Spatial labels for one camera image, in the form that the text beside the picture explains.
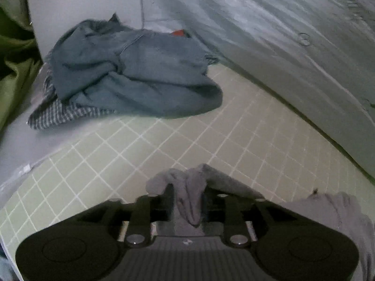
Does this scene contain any blue denim garment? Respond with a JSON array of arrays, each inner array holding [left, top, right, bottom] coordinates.
[[47, 16, 223, 118]]

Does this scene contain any grey fleece hoodie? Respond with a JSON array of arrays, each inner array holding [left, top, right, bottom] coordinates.
[[146, 164, 374, 280]]

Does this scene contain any light grey carrot-print duvet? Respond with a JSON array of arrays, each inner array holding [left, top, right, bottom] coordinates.
[[142, 0, 374, 174]]

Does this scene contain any checkered grey white cloth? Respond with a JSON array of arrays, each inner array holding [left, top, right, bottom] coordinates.
[[27, 74, 116, 130]]

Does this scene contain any olive green fabric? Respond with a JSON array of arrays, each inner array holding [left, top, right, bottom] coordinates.
[[1, 0, 42, 128]]

